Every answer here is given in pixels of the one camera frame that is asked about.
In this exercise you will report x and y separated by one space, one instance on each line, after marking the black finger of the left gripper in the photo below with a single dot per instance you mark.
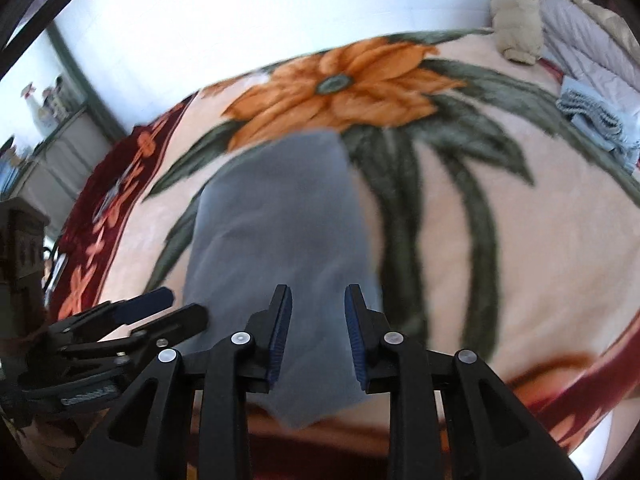
135 309
177 326

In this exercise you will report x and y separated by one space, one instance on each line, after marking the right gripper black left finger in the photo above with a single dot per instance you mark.
197 401

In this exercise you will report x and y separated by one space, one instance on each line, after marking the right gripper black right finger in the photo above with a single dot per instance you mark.
450 416

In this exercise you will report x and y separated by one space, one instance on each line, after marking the grey sweat pants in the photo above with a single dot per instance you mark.
286 212

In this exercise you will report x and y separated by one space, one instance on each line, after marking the white spray bottle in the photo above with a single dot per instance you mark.
41 116

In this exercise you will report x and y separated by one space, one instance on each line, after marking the striped grey folded cloth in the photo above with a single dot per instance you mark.
612 130

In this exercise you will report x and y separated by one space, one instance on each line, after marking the beige puffer jacket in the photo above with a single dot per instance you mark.
587 41

